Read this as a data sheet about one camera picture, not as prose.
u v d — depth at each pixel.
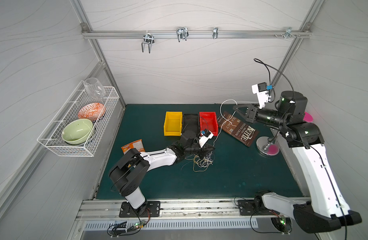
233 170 0.94
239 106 0.58
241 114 0.57
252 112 0.51
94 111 0.72
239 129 1.03
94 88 0.65
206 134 0.72
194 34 0.79
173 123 1.08
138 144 0.96
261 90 0.51
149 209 0.73
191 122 1.07
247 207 0.73
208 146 0.75
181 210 0.75
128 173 0.45
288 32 0.77
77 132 0.63
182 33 0.76
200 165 0.86
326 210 0.36
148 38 0.79
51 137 0.56
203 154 0.72
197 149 0.72
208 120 1.15
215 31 0.72
